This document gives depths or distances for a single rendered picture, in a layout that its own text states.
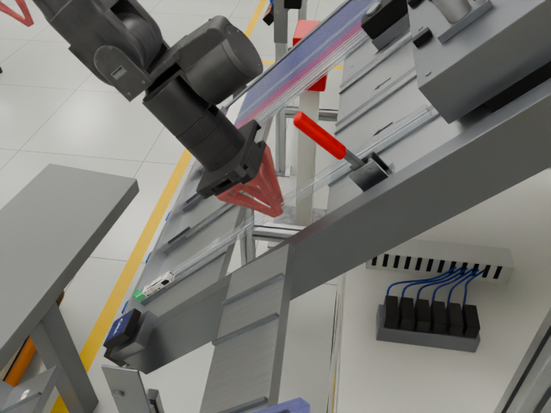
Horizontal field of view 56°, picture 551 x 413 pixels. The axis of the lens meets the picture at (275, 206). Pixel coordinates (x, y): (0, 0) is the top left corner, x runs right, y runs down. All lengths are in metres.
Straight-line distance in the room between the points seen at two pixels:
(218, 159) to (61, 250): 0.62
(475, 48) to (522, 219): 0.78
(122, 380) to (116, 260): 1.23
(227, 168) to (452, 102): 0.24
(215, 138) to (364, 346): 0.47
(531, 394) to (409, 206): 0.28
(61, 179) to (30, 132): 1.48
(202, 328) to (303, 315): 1.05
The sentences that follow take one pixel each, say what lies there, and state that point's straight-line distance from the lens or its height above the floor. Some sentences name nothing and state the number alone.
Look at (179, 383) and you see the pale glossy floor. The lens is 1.58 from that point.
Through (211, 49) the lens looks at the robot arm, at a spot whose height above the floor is 1.14.
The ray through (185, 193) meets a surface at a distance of 0.99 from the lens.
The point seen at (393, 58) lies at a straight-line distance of 0.73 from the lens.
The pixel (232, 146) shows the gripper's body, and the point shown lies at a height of 1.03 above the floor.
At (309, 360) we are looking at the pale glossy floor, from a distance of 1.60.
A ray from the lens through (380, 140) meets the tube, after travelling 0.55.
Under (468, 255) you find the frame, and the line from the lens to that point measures 1.01.
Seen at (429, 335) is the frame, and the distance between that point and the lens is 0.88.
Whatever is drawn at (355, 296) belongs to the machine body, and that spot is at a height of 0.62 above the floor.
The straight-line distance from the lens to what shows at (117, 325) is 0.71.
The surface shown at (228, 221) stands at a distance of 0.75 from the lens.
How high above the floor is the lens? 1.34
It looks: 40 degrees down
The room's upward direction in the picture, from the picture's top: straight up
